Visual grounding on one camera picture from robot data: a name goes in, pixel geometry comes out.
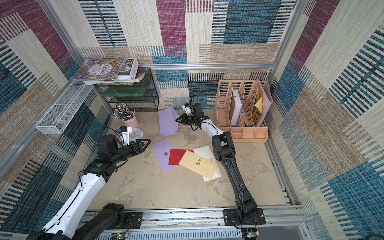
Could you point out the white round clock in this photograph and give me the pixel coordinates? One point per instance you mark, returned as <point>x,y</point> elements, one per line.
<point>135,134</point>

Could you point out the Folio book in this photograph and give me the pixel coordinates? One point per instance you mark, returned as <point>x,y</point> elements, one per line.
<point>129,74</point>

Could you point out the white box in organizer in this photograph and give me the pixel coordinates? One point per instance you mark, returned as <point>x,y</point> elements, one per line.
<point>235,107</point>

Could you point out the black wire shelf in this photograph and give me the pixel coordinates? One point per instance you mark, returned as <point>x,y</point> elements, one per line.
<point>140,97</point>

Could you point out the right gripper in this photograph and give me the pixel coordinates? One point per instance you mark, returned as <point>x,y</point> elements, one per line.
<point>190,118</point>

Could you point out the yellow paper sheet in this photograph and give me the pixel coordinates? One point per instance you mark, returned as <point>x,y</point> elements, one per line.
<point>259,105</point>

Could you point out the green folder on shelf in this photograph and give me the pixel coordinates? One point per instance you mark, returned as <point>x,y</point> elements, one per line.
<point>124,92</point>

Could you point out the red envelope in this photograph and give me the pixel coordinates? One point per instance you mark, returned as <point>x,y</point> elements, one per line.
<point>176,156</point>

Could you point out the white wire basket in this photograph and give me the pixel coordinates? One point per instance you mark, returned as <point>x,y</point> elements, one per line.
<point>60,114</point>

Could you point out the pink pen cup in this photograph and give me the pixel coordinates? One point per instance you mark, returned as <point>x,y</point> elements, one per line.
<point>133,123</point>

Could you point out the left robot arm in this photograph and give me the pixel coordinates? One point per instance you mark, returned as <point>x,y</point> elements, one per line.
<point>112,154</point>

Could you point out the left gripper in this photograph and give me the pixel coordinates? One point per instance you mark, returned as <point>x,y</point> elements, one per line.
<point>139,149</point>

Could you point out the pens in cup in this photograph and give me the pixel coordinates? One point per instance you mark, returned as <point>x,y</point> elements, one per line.
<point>122,112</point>

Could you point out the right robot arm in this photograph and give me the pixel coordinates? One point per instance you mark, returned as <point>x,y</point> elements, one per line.
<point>224,152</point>

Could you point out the colourful picture book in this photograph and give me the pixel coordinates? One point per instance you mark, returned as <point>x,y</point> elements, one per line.
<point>96,69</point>

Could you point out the cream envelope with seal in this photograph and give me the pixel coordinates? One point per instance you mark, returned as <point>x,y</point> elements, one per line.
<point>198,164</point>

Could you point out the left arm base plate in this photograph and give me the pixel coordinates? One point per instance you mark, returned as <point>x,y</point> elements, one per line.
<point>132,220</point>

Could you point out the lilac envelope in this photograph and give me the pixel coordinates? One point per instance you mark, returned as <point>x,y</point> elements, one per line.
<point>167,122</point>
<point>162,150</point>

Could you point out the brown wanted poster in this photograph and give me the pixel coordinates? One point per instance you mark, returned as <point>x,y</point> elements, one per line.
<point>255,113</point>

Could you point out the white envelope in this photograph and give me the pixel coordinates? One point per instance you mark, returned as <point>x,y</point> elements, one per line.
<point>207,153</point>

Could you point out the pink folder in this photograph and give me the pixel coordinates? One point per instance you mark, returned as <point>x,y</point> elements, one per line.
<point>267,100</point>

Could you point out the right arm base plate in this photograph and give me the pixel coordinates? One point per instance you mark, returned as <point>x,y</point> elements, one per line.
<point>232,217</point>

